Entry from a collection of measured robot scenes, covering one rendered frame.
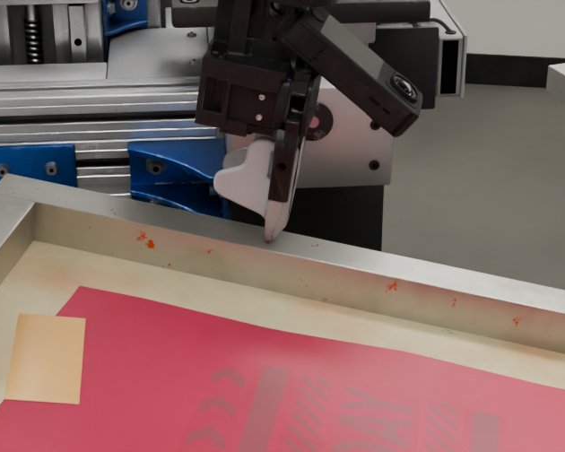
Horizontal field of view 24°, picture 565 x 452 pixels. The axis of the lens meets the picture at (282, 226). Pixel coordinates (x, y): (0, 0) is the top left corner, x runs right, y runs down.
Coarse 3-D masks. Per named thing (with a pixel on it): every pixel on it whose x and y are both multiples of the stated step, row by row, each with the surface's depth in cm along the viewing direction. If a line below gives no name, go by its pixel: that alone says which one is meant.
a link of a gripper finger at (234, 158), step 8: (256, 136) 101; (272, 136) 100; (232, 152) 101; (240, 152) 101; (272, 152) 101; (224, 160) 102; (232, 160) 102; (240, 160) 102; (272, 160) 101; (224, 168) 102; (296, 168) 100; (296, 176) 101; (296, 184) 102; (288, 216) 101
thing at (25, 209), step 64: (0, 192) 102; (64, 192) 104; (0, 256) 95; (128, 256) 103; (192, 256) 102; (256, 256) 101; (320, 256) 101; (384, 256) 102; (448, 320) 101; (512, 320) 100
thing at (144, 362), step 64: (128, 320) 95; (192, 320) 96; (128, 384) 88; (192, 384) 89; (384, 384) 93; (448, 384) 94; (512, 384) 95; (64, 448) 81; (128, 448) 82; (512, 448) 88
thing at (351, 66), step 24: (312, 24) 92; (336, 24) 95; (312, 48) 92; (336, 48) 92; (360, 48) 95; (336, 72) 93; (360, 72) 92; (384, 72) 95; (360, 96) 93; (384, 96) 93; (408, 96) 94; (384, 120) 94; (408, 120) 93
